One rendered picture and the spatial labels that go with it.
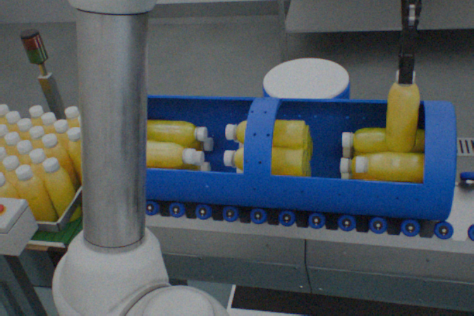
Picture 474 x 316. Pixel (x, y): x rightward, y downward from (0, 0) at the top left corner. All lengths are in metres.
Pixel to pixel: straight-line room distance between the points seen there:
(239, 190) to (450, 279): 0.56
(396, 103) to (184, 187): 0.54
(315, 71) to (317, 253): 0.67
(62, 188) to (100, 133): 0.79
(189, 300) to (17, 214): 0.73
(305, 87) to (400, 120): 0.56
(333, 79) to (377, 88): 1.93
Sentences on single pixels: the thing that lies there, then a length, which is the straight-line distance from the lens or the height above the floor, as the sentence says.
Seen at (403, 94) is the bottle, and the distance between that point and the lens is 1.28.
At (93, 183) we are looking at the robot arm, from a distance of 0.87.
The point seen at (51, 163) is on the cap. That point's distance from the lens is 1.59.
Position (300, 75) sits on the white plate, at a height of 1.04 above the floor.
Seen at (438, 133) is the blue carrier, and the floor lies 1.22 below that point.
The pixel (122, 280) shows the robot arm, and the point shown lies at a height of 1.31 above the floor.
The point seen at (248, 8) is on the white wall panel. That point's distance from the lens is 4.82.
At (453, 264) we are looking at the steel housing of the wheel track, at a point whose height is 0.87.
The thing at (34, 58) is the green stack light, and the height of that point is 1.18.
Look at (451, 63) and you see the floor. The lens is 4.07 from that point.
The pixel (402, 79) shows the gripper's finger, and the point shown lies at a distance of 1.26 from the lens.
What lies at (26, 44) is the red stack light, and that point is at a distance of 1.97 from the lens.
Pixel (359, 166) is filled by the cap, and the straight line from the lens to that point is 1.35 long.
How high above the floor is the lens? 1.97
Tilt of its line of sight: 37 degrees down
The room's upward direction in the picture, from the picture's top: 8 degrees counter-clockwise
